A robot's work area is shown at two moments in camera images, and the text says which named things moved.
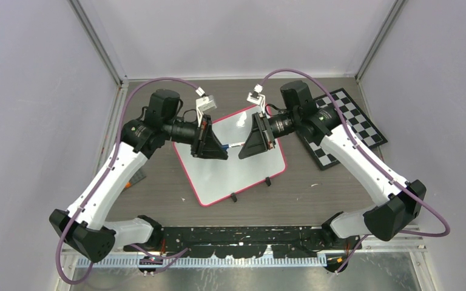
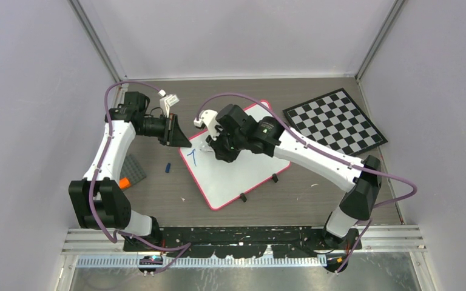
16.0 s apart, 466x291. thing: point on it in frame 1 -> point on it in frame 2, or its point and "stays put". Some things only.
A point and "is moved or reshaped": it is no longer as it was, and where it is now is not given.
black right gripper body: [266, 130] -> [229, 147]
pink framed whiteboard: [214, 180] stays put
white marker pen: [233, 144] is moved or reshaped
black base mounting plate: [287, 241] stays put
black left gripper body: [203, 118] -> [166, 130]
